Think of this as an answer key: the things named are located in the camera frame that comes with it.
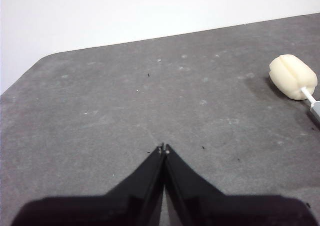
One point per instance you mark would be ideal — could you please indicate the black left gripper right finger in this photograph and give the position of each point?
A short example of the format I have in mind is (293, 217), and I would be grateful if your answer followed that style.
(212, 208)

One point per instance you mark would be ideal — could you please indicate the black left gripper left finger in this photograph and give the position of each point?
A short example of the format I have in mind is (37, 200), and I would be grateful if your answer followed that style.
(112, 208)

